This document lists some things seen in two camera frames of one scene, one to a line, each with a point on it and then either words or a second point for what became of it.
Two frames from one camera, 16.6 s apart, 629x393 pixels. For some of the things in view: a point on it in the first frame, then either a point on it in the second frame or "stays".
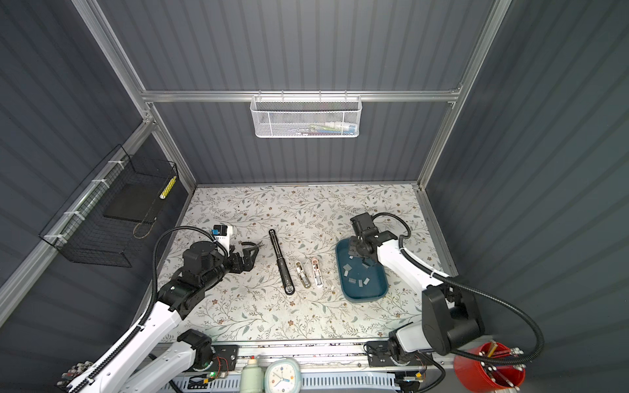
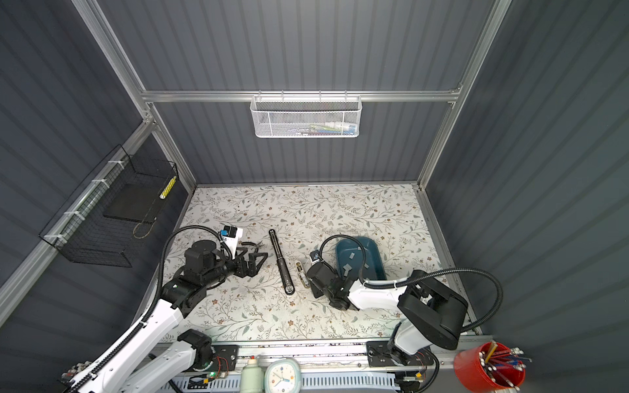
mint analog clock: (282, 376) stays
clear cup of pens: (72, 373) stays
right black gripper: (352, 246) to (316, 292)
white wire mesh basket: (306, 115) stays
